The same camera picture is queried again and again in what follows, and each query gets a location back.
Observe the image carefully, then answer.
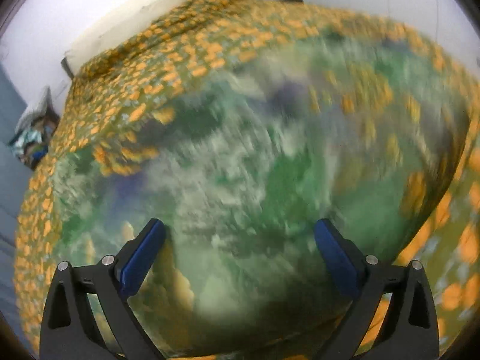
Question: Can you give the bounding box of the striped grey pillow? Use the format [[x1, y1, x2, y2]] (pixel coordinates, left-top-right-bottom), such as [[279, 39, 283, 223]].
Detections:
[[15, 85, 52, 133]]

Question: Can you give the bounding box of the blue window curtain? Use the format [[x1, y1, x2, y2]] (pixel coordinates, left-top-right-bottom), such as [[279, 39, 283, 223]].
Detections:
[[1, 72, 32, 352]]

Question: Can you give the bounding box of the pile of clothes on nightstand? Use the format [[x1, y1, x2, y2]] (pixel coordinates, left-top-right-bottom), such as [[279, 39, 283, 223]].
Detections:
[[7, 114, 60, 171]]

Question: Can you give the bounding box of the green landscape print padded jacket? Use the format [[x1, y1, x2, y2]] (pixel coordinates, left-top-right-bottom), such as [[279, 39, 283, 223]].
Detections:
[[53, 33, 470, 355]]

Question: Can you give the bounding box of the green orange floral quilt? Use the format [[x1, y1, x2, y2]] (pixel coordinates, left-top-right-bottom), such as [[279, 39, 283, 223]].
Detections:
[[14, 0, 479, 358]]

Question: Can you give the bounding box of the cream padded headboard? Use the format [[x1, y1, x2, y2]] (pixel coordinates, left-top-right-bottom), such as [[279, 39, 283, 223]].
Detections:
[[61, 0, 186, 78]]

